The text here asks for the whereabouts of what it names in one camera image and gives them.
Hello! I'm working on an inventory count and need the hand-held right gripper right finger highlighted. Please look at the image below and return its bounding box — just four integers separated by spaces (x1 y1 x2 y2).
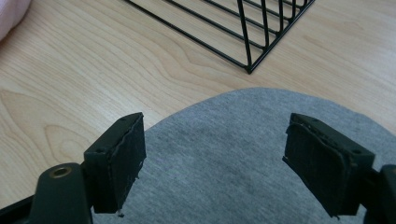
281 112 376 218

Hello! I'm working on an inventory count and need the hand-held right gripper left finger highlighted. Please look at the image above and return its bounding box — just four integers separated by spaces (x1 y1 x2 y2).
83 111 148 216

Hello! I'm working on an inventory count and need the grey cloth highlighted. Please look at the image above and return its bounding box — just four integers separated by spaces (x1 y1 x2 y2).
92 87 396 224

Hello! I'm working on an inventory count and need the black wire rack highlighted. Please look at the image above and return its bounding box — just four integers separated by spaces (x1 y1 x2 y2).
124 0 316 75

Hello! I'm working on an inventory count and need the pink knitted cloth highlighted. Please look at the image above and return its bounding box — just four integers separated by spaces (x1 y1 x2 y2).
0 0 32 41

